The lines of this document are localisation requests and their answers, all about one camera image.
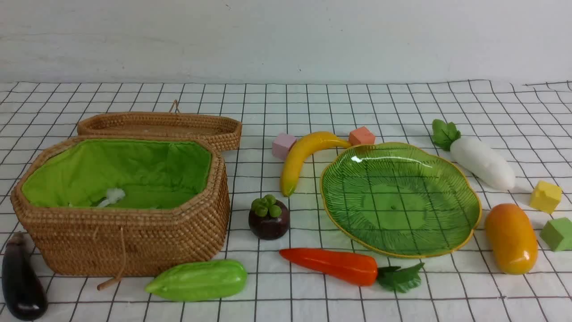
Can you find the yellow toy banana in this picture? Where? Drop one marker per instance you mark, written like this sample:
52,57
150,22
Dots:
301,150

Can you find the dark purple toy mangosteen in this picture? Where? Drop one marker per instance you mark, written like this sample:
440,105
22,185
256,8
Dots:
269,218

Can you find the orange toy carrot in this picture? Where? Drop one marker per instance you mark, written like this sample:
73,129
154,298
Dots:
354,268

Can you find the green toy cucumber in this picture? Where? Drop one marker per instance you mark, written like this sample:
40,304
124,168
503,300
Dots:
200,281

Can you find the white toy radish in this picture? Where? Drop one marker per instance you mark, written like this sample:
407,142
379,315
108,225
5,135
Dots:
475,156

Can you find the orange yellow toy mango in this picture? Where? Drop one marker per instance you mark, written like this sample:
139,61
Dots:
512,238

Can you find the dark purple toy eggplant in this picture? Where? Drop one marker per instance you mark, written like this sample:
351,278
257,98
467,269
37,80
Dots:
23,291

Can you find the pink foam cube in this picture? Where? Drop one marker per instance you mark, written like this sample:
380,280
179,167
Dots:
282,144

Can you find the woven wicker basket lid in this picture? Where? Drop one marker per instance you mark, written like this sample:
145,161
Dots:
221,133

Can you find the orange foam cube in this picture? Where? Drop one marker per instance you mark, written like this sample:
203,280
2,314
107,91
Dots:
361,136

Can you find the green leaf-shaped glass plate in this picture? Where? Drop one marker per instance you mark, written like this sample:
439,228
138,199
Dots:
398,200

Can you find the white black grid tablecloth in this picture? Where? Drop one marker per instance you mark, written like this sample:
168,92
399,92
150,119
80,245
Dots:
530,125

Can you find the woven wicker basket green lining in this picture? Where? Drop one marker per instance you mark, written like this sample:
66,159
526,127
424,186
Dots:
124,205

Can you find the yellow foam cube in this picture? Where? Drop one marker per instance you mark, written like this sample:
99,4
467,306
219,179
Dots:
546,197

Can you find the green foam cube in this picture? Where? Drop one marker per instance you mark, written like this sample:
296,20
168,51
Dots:
557,234

